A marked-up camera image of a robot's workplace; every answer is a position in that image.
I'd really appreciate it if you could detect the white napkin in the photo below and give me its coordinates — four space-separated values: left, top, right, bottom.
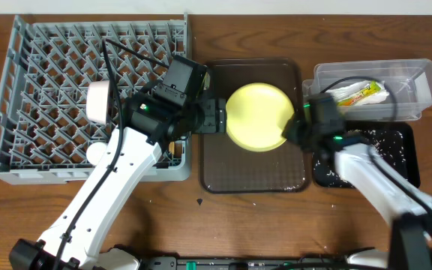
327 80 389 107

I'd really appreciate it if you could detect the yellow round plate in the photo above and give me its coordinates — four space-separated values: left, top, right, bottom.
226 82 295 152

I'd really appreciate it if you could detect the white pink bowl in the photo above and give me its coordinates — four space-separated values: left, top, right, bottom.
86 81 110 125

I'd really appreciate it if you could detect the white cup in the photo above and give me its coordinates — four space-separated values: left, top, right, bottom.
85 142 107 166

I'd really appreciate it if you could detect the green snack wrapper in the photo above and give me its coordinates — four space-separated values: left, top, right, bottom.
337 81 382 107

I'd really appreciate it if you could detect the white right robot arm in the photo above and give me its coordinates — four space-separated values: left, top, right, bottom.
282 116 432 269

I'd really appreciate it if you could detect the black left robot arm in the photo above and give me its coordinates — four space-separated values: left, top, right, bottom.
9 93 227 269

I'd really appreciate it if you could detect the black waste tray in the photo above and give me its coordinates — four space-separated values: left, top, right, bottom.
310 120 422 189

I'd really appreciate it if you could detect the clear plastic waste bin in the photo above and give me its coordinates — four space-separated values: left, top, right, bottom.
302 58 432 122

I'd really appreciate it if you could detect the dark brown serving tray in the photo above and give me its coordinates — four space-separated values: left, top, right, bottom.
199 58 311 194

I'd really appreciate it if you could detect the grey plastic dish rack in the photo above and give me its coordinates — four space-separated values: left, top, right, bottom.
0 16 192 185

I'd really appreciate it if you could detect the black rail at table edge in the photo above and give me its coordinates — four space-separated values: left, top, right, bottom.
103 245 389 270

